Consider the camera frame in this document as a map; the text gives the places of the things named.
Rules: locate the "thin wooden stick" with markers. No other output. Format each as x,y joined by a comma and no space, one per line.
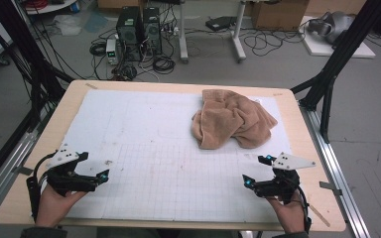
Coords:
319,215

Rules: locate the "person's right hand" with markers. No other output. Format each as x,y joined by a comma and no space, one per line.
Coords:
291,216

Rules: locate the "grey metal bracket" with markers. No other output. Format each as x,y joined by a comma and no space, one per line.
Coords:
23,170
330,187

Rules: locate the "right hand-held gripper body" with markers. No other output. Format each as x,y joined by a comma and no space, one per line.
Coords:
282,185

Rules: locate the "black computer tower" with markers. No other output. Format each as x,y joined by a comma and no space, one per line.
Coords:
129,29
152,29

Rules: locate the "round white table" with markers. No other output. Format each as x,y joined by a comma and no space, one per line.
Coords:
49,7

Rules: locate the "flat black device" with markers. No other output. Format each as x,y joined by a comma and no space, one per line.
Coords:
220,23

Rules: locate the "white desk frame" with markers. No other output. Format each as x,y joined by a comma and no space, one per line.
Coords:
238,36

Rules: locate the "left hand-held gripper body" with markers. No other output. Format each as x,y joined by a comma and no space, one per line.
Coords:
64,181

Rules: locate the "beige terry towel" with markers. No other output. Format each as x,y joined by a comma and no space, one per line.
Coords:
228,120

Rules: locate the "white floor board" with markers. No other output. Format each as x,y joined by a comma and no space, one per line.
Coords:
320,49

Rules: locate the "white grid mat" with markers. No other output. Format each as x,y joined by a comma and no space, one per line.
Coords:
152,139

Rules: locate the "black frame strut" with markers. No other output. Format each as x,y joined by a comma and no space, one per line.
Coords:
344,49
16,39

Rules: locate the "white power supply unit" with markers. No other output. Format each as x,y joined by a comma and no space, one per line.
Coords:
111,51

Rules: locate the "person's left hand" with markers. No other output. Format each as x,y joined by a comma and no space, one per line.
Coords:
51,208

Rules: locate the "brown cardboard box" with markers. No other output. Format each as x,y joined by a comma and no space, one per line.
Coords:
278,15

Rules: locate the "aluminium rail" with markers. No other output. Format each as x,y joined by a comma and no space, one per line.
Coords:
10,162
337,172

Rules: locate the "grey rounded machine part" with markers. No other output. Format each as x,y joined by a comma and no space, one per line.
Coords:
335,23

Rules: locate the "clear plastic sheet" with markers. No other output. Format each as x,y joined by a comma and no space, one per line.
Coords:
66,25

